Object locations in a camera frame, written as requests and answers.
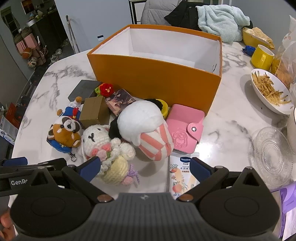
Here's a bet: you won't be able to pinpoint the white printed bag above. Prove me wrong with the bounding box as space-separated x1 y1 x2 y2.
281 16 296 56

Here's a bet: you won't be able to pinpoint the pair of sneakers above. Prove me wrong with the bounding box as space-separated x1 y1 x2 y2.
50 47 63 64

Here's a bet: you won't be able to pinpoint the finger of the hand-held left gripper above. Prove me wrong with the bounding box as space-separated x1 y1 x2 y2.
0 159 68 174
0 157 28 167

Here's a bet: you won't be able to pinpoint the small brown cardboard box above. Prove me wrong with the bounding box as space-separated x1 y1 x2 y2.
79 96 110 128

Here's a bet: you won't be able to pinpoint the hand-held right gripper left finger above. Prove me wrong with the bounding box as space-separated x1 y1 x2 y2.
25 156 114 202

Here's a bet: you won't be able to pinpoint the clear glass plate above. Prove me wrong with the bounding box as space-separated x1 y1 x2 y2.
248 127 293 187

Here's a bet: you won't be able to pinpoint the white striped plush toy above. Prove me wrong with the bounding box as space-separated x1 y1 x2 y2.
109 98 174 162

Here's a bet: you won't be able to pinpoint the purple tissue pack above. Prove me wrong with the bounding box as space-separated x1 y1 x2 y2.
270 177 296 240

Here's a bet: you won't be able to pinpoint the crumpled beige paper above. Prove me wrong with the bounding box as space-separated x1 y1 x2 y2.
245 27 274 45

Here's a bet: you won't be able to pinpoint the orange crochet fruit toy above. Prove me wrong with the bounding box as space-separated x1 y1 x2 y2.
94 83 115 96

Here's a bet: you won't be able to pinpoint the dark grey box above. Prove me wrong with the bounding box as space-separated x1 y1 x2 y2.
68 79 102 102

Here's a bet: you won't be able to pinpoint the white hand cream tube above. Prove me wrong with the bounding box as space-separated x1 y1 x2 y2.
169 153 200 201

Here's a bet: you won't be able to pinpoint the dark sideboard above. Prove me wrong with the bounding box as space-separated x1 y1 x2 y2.
30 10 67 50

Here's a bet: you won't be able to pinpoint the orange storage box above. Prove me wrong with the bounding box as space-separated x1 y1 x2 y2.
87 24 223 116

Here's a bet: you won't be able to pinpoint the yellow round lid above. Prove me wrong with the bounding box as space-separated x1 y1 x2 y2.
159 100 169 119

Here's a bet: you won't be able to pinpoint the black jacket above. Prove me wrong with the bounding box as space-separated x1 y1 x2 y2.
164 2 253 32

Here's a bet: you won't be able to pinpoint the cardboard box on floor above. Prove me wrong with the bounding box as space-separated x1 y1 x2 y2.
0 102 22 144

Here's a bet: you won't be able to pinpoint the illustrated card box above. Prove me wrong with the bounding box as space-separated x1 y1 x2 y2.
105 89 137 117

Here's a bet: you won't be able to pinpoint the red panda plush keychain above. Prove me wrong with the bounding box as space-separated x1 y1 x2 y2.
47 97 84 163

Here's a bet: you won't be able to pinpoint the white crochet rabbit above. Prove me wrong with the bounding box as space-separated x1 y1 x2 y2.
81 125 140 186

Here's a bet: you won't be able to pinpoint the basketball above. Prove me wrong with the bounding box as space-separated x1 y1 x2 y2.
21 47 33 59

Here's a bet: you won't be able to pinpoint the pink snap wallet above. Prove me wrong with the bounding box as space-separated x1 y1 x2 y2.
166 104 205 154

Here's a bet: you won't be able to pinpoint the clear bag of chips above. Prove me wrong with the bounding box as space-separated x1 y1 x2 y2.
271 44 296 90

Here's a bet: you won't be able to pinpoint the light blue fleece blanket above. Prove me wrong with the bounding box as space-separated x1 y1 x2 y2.
195 5 250 43

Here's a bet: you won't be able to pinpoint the yellow mug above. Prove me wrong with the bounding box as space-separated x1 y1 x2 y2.
251 44 275 71

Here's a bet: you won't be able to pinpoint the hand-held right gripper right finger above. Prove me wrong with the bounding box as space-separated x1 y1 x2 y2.
179 157 270 205

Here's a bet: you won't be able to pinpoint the white oval bowl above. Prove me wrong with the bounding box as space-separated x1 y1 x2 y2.
250 69 295 115

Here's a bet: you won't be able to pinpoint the person's left hand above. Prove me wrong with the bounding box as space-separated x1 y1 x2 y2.
0 207 17 240

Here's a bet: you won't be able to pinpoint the long-handled broom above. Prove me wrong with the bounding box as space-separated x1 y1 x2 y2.
65 15 80 54

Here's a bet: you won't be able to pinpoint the yellow bowl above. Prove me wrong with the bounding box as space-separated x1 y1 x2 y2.
242 27 275 49

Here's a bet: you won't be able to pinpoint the grey down jacket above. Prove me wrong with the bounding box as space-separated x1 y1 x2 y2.
141 0 185 25

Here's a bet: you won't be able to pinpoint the shredded potato strips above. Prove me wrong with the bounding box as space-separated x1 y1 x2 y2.
252 71 292 106

